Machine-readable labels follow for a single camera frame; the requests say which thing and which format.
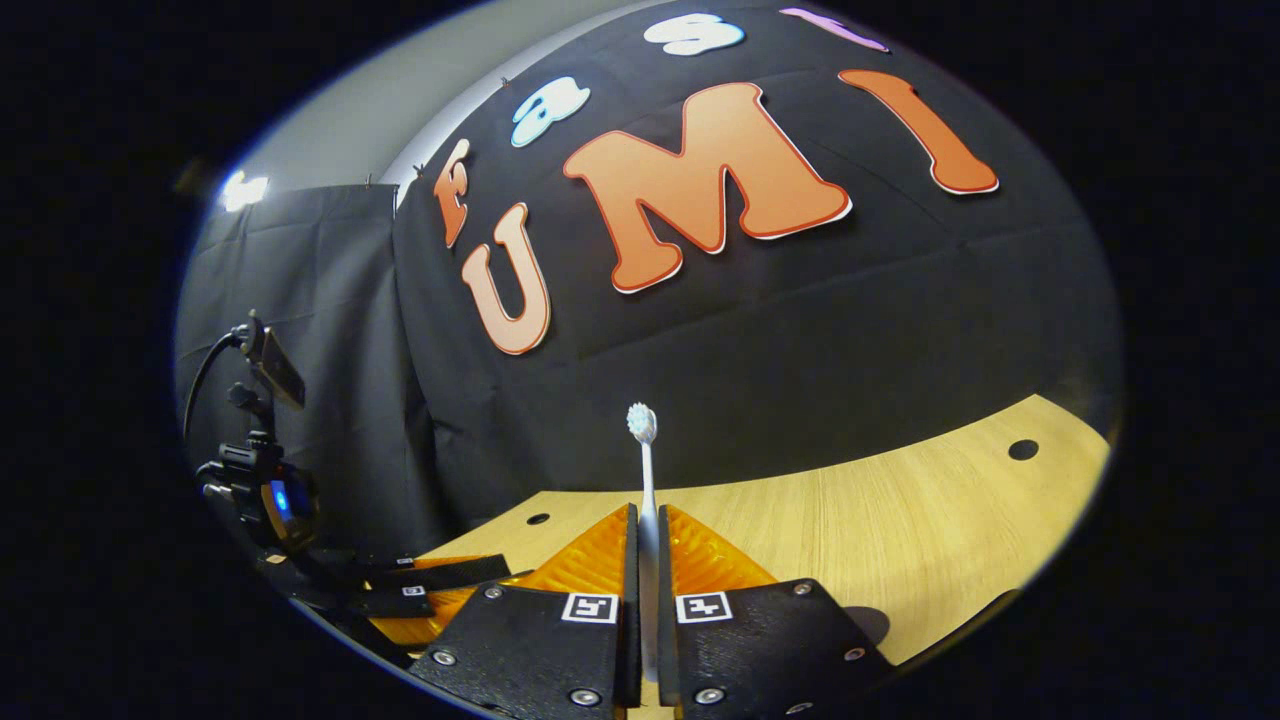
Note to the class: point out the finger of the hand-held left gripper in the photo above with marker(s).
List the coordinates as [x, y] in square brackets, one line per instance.
[410, 605]
[460, 572]

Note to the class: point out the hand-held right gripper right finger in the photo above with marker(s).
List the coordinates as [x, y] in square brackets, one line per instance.
[760, 650]

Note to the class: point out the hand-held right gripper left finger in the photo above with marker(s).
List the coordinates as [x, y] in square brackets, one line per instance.
[520, 650]

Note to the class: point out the white toothbrush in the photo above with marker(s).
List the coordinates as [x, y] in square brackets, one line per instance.
[647, 480]

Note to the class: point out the wooden desktop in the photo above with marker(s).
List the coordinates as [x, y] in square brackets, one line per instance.
[900, 540]

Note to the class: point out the ceiling light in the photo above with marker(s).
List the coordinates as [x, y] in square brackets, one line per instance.
[244, 190]

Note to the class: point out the black backdrop cloth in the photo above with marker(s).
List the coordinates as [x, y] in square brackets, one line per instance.
[800, 330]

